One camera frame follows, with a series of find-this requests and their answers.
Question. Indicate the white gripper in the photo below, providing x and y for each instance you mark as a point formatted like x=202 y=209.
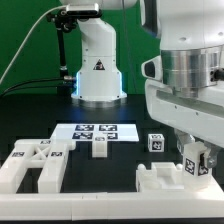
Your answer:
x=202 y=117

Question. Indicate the white base tag plate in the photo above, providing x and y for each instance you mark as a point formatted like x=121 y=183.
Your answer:
x=87 y=132

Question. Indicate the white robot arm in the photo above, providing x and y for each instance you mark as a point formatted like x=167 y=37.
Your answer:
x=184 y=83

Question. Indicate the white chair seat plate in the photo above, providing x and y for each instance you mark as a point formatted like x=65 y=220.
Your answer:
x=161 y=176

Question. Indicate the white U-shaped obstacle frame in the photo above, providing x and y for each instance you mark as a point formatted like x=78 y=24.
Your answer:
x=154 y=204

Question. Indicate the black camera stand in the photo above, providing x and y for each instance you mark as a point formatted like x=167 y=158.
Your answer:
x=64 y=23

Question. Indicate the grey camera on stand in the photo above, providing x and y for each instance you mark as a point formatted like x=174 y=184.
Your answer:
x=89 y=10

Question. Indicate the white chair back frame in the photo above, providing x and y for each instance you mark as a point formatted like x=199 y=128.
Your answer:
x=50 y=156

